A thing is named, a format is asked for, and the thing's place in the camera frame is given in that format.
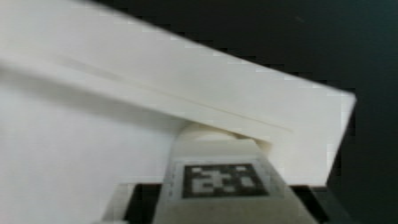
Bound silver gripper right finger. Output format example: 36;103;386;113
292;185;356;224

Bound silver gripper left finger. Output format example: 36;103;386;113
102;183;162;224

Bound white leg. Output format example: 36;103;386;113
154;124;319;224

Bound white square tabletop tray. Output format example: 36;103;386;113
0;0;356;224

